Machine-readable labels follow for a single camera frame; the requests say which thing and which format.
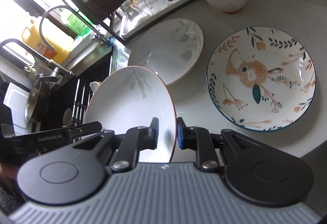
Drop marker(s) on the green label bottle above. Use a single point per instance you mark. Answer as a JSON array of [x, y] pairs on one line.
[[74, 23]]

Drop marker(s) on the steel mixing bowl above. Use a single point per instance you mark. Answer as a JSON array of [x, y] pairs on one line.
[[33, 112]]

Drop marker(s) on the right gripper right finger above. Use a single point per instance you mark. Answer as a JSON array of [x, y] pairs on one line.
[[199, 140]]

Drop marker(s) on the white plate leaf pattern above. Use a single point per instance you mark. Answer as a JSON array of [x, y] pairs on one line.
[[170, 49]]

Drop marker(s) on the white plate grey leaf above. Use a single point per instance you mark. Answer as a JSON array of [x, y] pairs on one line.
[[132, 97]]

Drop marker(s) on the tall chrome faucet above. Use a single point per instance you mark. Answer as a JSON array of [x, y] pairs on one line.
[[103, 39]]

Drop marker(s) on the black kitchen sink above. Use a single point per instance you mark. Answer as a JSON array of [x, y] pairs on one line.
[[68, 104]]

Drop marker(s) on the floral bird pattern plate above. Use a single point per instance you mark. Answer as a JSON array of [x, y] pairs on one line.
[[261, 79]]

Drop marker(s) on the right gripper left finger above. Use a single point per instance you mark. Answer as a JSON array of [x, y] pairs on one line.
[[130, 144]]

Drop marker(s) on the yellow detergent bottle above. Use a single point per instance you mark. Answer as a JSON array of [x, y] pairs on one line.
[[43, 45]]

